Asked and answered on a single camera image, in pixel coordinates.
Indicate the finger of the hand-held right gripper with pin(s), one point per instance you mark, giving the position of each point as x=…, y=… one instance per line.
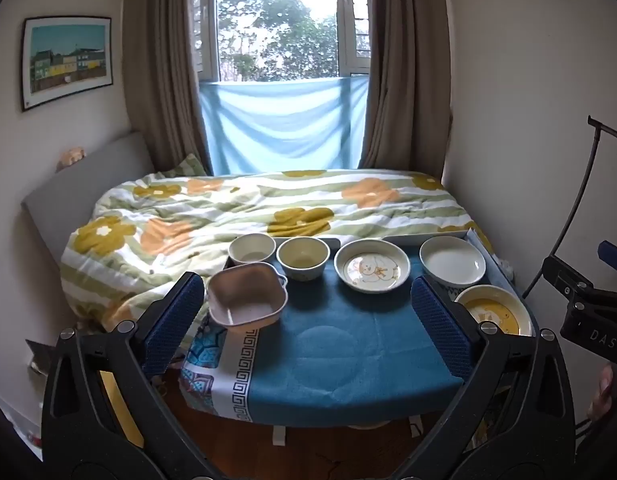
x=563, y=275
x=612, y=255

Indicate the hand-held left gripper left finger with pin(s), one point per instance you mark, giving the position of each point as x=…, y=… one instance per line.
x=173, y=320

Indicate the floral striped duvet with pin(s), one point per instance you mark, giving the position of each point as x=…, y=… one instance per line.
x=213, y=210

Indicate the pink square bowl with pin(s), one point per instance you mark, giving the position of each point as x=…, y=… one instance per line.
x=246, y=295

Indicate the cream ceramic bowl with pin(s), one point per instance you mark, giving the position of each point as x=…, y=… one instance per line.
x=302, y=259

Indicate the yellow rimmed plate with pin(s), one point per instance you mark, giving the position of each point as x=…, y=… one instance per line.
x=498, y=312

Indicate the pale blue sheet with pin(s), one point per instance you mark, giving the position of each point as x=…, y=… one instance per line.
x=493, y=280

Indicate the blue patterned tablecloth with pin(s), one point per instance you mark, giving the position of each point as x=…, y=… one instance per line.
x=338, y=350

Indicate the framed townscape picture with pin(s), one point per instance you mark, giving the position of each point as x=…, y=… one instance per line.
x=68, y=62

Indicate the light blue window cloth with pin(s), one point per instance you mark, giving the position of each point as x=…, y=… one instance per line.
x=283, y=125

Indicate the green checked pillow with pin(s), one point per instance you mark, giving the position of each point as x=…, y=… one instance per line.
x=186, y=166

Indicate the grey padded headboard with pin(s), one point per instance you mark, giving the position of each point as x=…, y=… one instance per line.
x=88, y=185

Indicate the brown curtain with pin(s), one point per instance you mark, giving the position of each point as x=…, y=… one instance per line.
x=163, y=60
x=403, y=60

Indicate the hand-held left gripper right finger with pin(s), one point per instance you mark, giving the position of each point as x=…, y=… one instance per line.
x=438, y=330

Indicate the small plush toy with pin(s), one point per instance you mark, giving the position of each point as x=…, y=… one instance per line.
x=72, y=156

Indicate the cartoon print plate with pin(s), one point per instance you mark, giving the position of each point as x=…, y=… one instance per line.
x=372, y=266

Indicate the person's right hand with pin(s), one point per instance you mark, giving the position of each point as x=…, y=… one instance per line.
x=604, y=390

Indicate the white ceramic bowl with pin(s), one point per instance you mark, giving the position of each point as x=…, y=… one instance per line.
x=251, y=250

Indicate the plain white plate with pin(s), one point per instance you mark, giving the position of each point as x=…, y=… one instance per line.
x=452, y=260

